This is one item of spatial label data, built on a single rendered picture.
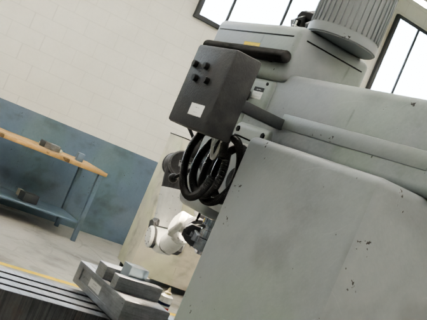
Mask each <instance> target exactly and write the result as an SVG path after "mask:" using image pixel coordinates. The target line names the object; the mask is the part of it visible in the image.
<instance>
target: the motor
mask: <svg viewBox="0 0 427 320"><path fill-rule="evenodd" d="M398 1H399V0H319V2H318V5H317V7H316V9H315V12H314V14H313V16H312V19H311V21H310V23H309V25H308V28H307V29H309V30H311V31H312V32H314V33H316V34H318V35H319V36H321V37H323V38H324V39H326V40H328V41H330V42H331V43H333V44H335V45H336V46H338V47H340V48H342V49H343V50H345V51H347V52H348V53H351V54H352V55H354V56H356V57H357V58H359V59H363V60H372V59H374V58H375V56H376V53H377V51H378V47H379V46H380V44H381V41H382V39H383V37H384V34H385V32H386V29H387V28H388V25H389V23H390V20H391V18H392V16H393V13H394V11H395V8H396V6H397V4H398Z"/></svg>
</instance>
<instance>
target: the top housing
mask: <svg viewBox="0 0 427 320"><path fill-rule="evenodd" d="M214 41H222V42H228V43H237V44H246V45H251V46H260V47H265V48H274V49H279V50H287V51H289V52H290V54H291V59H290V61H289V62H288V63H280V62H268V61H267V60H260V59H256V60H258V61H260V63H261V67H260V69H259V72H258V74H257V77H256V78H259V79H260V78H262V79H268V80H272V81H278V82H281V83H284V82H285V81H287V79H289V78H290V77H291V76H300V77H306V78H311V79H317V80H321V81H328V82H331V83H338V84H345V85H349V86H356V87H360V85H361V83H362V81H363V78H364V76H365V73H366V71H367V64H366V63H365V62H364V61H363V60H360V59H359V58H357V57H356V56H354V55H352V54H351V53H348V52H347V51H345V50H343V49H342V48H340V47H338V46H336V45H335V44H333V43H331V42H330V41H328V40H326V39H324V38H323V37H321V36H319V35H318V34H316V33H314V32H312V31H311V30H309V29H307V28H304V27H292V26H286V25H270V24H262V23H248V22H234V21H224V22H222V23H221V25H220V27H219V29H218V31H217V34H216V36H215V39H214Z"/></svg>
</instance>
